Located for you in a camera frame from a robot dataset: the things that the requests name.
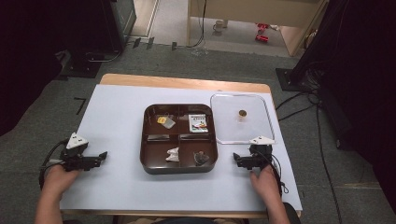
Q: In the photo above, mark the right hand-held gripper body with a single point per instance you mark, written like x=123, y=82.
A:
x=257, y=157

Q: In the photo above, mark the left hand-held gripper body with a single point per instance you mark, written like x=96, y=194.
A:
x=76, y=161

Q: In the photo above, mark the person's left hand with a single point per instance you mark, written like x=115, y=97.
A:
x=59, y=182

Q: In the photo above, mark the person's right hand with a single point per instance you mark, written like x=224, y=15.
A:
x=264, y=183

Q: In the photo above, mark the clear plastic lid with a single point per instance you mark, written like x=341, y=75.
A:
x=243, y=127

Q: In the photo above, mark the white table mat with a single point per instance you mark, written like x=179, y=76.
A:
x=118, y=124

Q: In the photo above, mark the dark wrapped candy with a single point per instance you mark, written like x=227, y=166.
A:
x=201, y=158

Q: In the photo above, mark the white and green packet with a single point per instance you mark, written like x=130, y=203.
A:
x=198, y=123

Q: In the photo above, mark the black tape corner mark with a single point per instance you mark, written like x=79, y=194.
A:
x=81, y=104

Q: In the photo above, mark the brown divided tray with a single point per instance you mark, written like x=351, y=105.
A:
x=179, y=141

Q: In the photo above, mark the white wrapped candy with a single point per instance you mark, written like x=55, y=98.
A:
x=173, y=155

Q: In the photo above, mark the yellow and silver packet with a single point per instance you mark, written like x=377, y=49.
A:
x=166, y=122

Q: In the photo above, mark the black stand base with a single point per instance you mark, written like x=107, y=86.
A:
x=84, y=67
x=291, y=81

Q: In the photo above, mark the black tape strip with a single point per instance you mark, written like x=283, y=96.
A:
x=136, y=42

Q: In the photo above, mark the red can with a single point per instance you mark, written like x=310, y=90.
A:
x=261, y=38
x=262, y=26

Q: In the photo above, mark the grey cup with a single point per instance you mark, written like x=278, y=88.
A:
x=218, y=26

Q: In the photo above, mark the light wooden desk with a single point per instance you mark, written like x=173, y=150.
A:
x=255, y=9

